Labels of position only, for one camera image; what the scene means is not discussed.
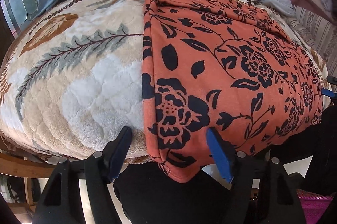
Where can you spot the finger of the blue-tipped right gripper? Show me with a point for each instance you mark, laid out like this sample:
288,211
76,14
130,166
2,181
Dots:
329,93

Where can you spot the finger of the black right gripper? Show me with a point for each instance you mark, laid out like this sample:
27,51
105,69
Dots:
331,80

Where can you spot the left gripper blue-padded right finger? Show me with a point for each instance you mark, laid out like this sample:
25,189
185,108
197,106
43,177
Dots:
261,191

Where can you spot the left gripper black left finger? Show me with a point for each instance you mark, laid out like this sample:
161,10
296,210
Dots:
60,200

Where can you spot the orange black floral garment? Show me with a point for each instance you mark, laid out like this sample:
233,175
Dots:
221,64

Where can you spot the striped beige bedsheet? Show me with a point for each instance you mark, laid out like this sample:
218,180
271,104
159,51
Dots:
318,33

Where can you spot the magenta cloth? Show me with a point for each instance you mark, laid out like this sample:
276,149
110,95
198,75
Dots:
313,205

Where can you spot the cream leaf-print blanket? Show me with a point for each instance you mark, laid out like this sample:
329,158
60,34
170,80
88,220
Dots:
73,78

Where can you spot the wooden bed frame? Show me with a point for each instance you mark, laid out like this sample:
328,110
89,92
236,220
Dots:
24,165

